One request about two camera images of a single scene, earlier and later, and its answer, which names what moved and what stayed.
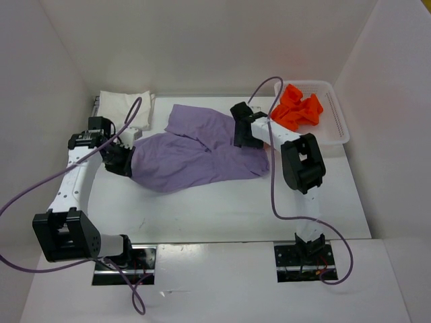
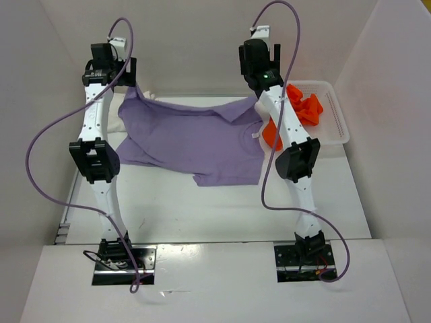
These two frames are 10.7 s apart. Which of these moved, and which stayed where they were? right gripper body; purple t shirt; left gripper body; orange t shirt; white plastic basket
Moved: purple t shirt; left gripper body; right gripper body
Stayed: white plastic basket; orange t shirt
